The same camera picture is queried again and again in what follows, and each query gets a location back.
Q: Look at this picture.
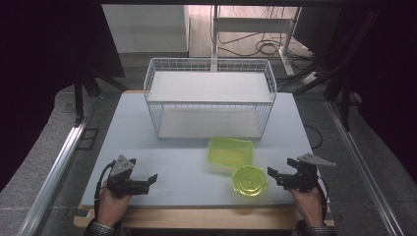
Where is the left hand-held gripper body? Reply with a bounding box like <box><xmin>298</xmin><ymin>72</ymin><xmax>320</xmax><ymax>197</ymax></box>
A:
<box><xmin>106</xmin><ymin>154</ymin><xmax>150</xmax><ymax>199</ymax></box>

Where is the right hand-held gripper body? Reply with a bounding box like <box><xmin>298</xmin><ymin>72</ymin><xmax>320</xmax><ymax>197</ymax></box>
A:
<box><xmin>277</xmin><ymin>152</ymin><xmax>337</xmax><ymax>193</ymax></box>

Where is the green round plastic bowl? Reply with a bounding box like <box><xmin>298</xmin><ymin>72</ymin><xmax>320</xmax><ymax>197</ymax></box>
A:
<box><xmin>231</xmin><ymin>164</ymin><xmax>269</xmax><ymax>198</ymax></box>

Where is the green rectangular plastic container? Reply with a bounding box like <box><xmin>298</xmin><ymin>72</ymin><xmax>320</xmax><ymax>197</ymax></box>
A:
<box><xmin>206</xmin><ymin>137</ymin><xmax>256</xmax><ymax>175</ymax></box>

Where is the white wire shelf rack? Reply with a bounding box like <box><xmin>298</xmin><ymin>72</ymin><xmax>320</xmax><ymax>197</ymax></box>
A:
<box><xmin>143</xmin><ymin>57</ymin><xmax>277</xmax><ymax>142</ymax></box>

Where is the person's left hand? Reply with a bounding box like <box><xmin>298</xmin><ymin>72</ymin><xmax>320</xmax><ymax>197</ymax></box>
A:
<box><xmin>96</xmin><ymin>182</ymin><xmax>133</xmax><ymax>226</ymax></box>

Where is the person's right hand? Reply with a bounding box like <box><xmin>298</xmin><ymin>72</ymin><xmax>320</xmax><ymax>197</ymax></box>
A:
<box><xmin>288</xmin><ymin>186</ymin><xmax>325</xmax><ymax>227</ymax></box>

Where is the grey table mat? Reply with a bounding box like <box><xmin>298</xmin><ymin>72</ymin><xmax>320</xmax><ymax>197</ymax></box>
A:
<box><xmin>80</xmin><ymin>91</ymin><xmax>330</xmax><ymax>209</ymax></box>

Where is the wooden table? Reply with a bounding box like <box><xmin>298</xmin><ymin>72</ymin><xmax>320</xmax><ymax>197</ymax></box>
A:
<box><xmin>73</xmin><ymin>89</ymin><xmax>335</xmax><ymax>231</ymax></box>

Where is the black metal stand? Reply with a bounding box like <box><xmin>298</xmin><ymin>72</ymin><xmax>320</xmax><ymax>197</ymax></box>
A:
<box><xmin>73</xmin><ymin>64</ymin><xmax>130</xmax><ymax>128</ymax></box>
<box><xmin>292</xmin><ymin>9</ymin><xmax>383</xmax><ymax>133</ymax></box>

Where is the white cabinet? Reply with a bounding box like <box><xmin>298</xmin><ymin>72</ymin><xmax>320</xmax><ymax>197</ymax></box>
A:
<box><xmin>100</xmin><ymin>3</ymin><xmax>192</xmax><ymax>55</ymax></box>

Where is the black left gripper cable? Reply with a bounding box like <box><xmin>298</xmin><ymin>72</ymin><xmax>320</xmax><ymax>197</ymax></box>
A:
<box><xmin>93</xmin><ymin>161</ymin><xmax>116</xmax><ymax>218</ymax></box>

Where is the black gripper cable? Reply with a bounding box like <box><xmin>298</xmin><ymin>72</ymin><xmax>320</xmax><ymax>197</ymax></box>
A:
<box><xmin>316</xmin><ymin>176</ymin><xmax>329</xmax><ymax>224</ymax></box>
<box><xmin>93</xmin><ymin>161</ymin><xmax>116</xmax><ymax>218</ymax></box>

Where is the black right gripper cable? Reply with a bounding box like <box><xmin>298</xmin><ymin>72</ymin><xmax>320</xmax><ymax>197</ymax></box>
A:
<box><xmin>316</xmin><ymin>176</ymin><xmax>329</xmax><ymax>224</ymax></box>

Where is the thin black floor cable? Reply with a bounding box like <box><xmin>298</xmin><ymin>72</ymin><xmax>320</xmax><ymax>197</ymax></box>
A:
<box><xmin>303</xmin><ymin>124</ymin><xmax>325</xmax><ymax>150</ymax></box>

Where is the aluminium rail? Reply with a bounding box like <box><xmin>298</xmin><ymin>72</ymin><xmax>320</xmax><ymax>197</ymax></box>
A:
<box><xmin>17</xmin><ymin>121</ymin><xmax>89</xmax><ymax>236</ymax></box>
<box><xmin>325</xmin><ymin>99</ymin><xmax>407</xmax><ymax>236</ymax></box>

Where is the bundle of black floor cables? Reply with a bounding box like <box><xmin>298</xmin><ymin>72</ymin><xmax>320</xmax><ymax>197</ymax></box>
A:
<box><xmin>217</xmin><ymin>5</ymin><xmax>315</xmax><ymax>61</ymax></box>

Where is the white desk frame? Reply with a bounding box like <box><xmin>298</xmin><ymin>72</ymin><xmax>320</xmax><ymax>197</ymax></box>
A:
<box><xmin>210</xmin><ymin>4</ymin><xmax>303</xmax><ymax>77</ymax></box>

